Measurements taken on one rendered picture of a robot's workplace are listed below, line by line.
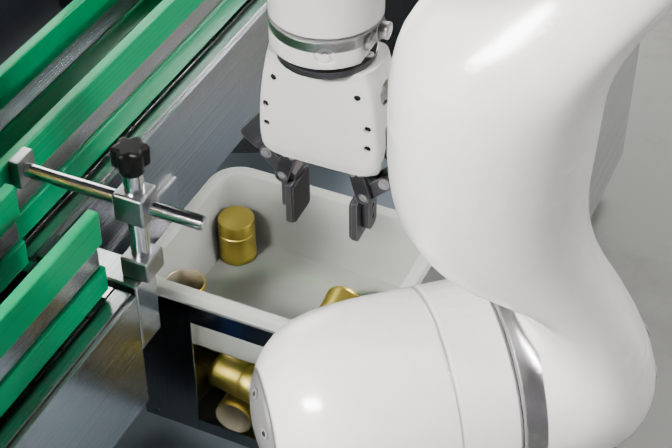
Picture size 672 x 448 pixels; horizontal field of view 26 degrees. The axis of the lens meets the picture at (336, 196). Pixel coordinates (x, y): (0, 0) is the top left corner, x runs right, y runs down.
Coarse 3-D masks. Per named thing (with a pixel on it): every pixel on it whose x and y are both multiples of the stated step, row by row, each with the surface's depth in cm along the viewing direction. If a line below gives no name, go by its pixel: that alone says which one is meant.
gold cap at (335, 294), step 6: (330, 288) 127; (336, 288) 126; (342, 288) 126; (348, 288) 126; (330, 294) 126; (336, 294) 125; (342, 294) 125; (348, 294) 125; (354, 294) 125; (324, 300) 125; (330, 300) 125; (336, 300) 125; (342, 300) 125
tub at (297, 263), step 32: (224, 192) 132; (256, 192) 133; (320, 192) 130; (256, 224) 135; (288, 224) 133; (320, 224) 131; (384, 224) 128; (192, 256) 129; (256, 256) 134; (288, 256) 134; (320, 256) 133; (352, 256) 132; (384, 256) 130; (416, 256) 129; (160, 288) 121; (192, 288) 121; (224, 288) 131; (256, 288) 131; (288, 288) 131; (320, 288) 131; (352, 288) 131; (384, 288) 131; (256, 320) 118; (288, 320) 118
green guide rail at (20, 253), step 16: (0, 192) 111; (0, 208) 110; (16, 208) 112; (0, 224) 111; (0, 240) 112; (16, 240) 114; (0, 256) 113; (16, 256) 114; (0, 272) 113; (16, 272) 115; (0, 288) 113
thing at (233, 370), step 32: (160, 192) 135; (160, 224) 137; (160, 320) 124; (192, 320) 122; (224, 320) 120; (160, 352) 126; (192, 352) 124; (224, 352) 123; (256, 352) 121; (160, 384) 129; (192, 384) 127; (224, 384) 125; (192, 416) 130; (224, 416) 128
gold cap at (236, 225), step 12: (228, 216) 132; (240, 216) 132; (252, 216) 132; (228, 228) 130; (240, 228) 130; (252, 228) 131; (228, 240) 131; (240, 240) 131; (252, 240) 132; (228, 252) 132; (240, 252) 132; (252, 252) 133; (240, 264) 133
